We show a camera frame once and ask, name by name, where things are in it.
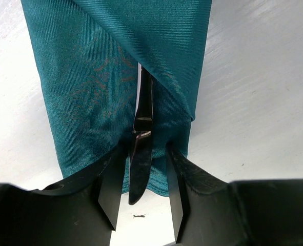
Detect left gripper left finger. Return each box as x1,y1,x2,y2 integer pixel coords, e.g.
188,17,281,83
0,144,128,245

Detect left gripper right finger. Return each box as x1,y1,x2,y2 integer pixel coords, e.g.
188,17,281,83
166,143,303,245

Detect teal cloth napkin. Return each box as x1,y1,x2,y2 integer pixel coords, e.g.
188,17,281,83
22,1,212,196

